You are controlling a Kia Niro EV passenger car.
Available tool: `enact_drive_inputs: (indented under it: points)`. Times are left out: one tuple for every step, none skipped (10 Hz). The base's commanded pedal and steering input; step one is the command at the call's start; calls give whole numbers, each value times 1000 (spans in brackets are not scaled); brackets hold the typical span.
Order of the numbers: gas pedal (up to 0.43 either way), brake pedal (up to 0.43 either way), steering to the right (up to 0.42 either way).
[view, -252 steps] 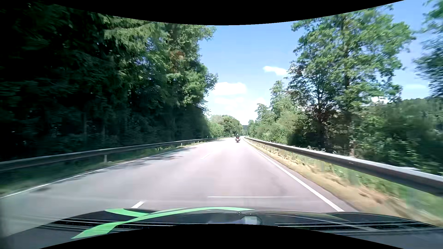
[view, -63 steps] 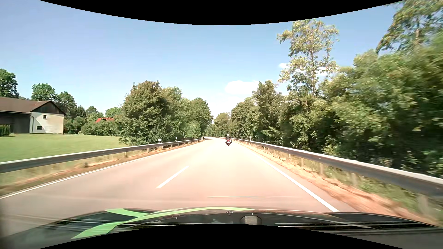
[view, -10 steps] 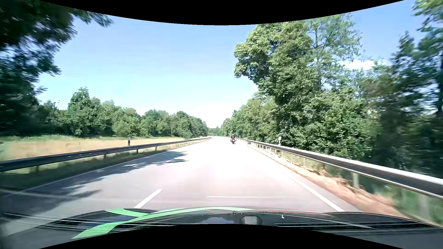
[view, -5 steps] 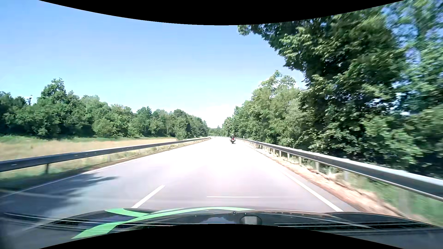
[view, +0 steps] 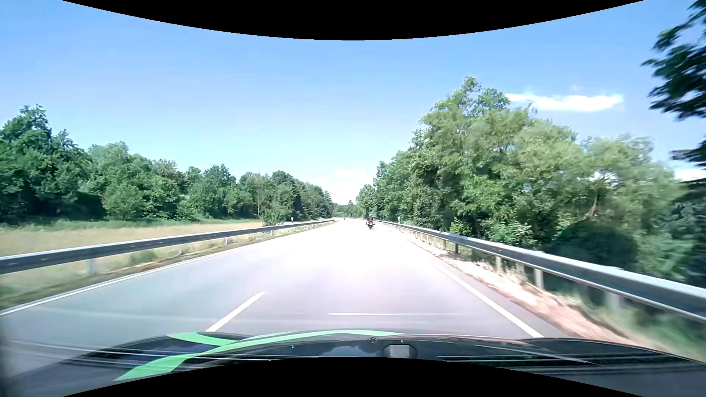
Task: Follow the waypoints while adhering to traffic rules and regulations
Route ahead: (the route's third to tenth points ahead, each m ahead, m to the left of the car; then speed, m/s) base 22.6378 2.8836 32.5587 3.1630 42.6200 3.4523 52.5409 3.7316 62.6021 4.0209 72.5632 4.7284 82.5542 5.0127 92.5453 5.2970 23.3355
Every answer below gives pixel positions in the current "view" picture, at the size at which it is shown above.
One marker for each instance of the grey asphalt road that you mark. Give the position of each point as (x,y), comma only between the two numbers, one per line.
(353,270)

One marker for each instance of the wood of green trees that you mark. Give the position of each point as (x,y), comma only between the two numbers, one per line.
(496,176)
(127,187)

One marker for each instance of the car's own bonnet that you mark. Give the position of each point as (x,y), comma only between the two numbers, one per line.
(342,350)

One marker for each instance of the road markings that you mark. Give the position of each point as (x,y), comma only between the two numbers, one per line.
(236,312)

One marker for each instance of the sandy gravel verge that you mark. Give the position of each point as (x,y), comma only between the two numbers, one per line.
(551,306)

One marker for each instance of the dry grass field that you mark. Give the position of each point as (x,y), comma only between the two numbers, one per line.
(110,234)

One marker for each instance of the grass verge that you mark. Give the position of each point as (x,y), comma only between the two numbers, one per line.
(66,275)

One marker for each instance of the grey metal guard rail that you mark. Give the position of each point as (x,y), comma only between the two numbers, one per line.
(138,245)
(579,271)

